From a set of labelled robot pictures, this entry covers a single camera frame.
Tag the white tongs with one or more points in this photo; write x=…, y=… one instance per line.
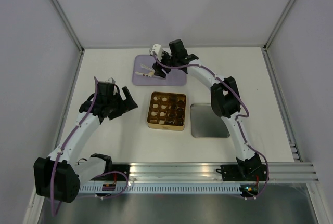
x=147, y=70

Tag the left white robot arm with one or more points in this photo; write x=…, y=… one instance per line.
x=59, y=176

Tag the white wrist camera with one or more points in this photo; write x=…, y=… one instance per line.
x=110, y=80
x=156, y=50

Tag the gold chocolate box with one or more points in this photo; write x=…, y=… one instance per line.
x=153, y=121

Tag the white slotted cable duct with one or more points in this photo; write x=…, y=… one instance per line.
x=161, y=188

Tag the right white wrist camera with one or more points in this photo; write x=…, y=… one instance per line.
x=156, y=50

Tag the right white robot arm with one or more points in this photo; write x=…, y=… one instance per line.
x=225, y=103

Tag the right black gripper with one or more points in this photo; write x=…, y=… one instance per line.
x=158, y=71

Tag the aluminium mounting rail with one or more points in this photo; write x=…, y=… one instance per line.
x=275, y=172

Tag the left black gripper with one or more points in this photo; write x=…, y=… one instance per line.
x=126, y=105

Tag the left aluminium frame post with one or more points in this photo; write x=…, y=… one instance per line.
x=66, y=23

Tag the aluminium frame post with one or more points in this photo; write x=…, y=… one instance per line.
x=283, y=16
x=66, y=23

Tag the purple plastic tray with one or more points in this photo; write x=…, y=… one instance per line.
x=174, y=78

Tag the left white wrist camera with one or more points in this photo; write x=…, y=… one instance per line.
x=110, y=80

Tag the silver tin lid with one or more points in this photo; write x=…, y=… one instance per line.
x=205, y=124

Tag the right aluminium frame post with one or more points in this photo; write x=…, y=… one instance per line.
x=283, y=16

